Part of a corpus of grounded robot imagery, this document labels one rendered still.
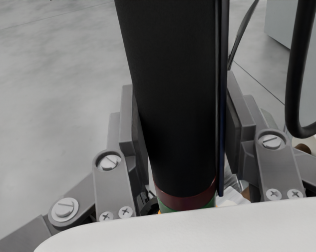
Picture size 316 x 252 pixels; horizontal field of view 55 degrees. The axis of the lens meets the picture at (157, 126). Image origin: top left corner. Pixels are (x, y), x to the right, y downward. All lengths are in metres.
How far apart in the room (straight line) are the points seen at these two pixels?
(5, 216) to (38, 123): 0.91
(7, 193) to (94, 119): 0.86
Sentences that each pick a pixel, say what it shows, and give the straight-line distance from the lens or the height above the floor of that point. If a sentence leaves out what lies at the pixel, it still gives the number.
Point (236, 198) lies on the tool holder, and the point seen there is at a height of 1.39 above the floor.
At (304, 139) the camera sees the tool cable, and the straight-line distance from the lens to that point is 0.29.
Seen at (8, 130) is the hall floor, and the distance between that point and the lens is 2.89.
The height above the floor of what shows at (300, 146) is 1.39.
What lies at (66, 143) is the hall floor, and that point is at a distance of 2.49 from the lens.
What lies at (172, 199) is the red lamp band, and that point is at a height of 1.46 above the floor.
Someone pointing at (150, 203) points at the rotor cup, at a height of 1.23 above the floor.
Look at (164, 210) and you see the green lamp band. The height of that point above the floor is 1.45.
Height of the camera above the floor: 1.59
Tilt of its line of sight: 42 degrees down
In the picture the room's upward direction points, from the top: 10 degrees counter-clockwise
